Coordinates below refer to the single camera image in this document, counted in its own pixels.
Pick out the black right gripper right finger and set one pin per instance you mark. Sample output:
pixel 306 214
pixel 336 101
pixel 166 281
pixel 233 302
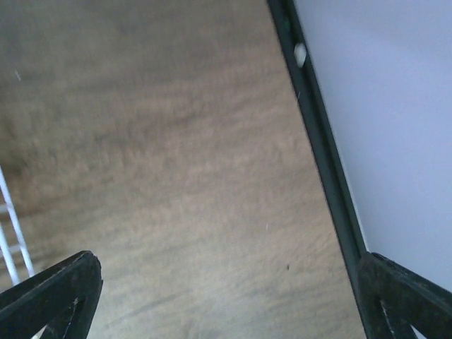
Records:
pixel 398 303

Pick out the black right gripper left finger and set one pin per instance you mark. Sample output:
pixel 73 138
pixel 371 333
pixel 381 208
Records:
pixel 61 301

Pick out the black right side frame rail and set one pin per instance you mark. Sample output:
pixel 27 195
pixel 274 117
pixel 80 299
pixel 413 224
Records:
pixel 320 135

